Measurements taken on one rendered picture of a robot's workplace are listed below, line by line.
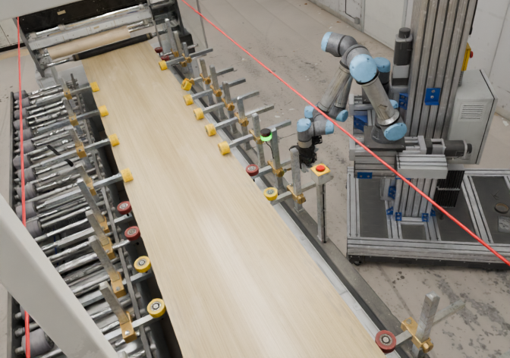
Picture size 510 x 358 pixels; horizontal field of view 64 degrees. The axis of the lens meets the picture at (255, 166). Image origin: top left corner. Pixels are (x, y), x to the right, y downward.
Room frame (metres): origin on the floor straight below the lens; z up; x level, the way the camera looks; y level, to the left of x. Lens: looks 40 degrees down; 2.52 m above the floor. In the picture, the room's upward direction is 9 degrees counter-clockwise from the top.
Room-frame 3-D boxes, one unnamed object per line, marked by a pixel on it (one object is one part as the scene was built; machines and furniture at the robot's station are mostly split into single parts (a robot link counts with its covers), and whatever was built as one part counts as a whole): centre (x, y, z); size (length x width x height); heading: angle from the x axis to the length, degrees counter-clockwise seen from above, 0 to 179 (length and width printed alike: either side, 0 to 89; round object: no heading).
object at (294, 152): (1.72, -0.22, 0.94); 0.03 x 0.03 x 0.48; 20
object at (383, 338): (0.76, -0.40, 0.85); 0.08 x 0.08 x 0.11
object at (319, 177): (1.47, -0.31, 1.18); 0.07 x 0.07 x 0.08; 20
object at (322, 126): (1.79, -0.39, 1.24); 0.11 x 0.11 x 0.08; 85
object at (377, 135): (1.87, -0.77, 1.09); 0.15 x 0.15 x 0.10
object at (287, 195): (1.77, -0.25, 0.82); 0.43 x 0.03 x 0.04; 110
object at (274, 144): (1.95, -0.14, 0.93); 0.03 x 0.03 x 0.48; 20
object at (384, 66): (2.35, -0.90, 1.21); 0.13 x 0.12 x 0.14; 40
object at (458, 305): (0.83, -0.58, 0.82); 0.43 x 0.03 x 0.04; 110
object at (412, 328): (0.79, -0.55, 0.83); 0.13 x 0.06 x 0.05; 20
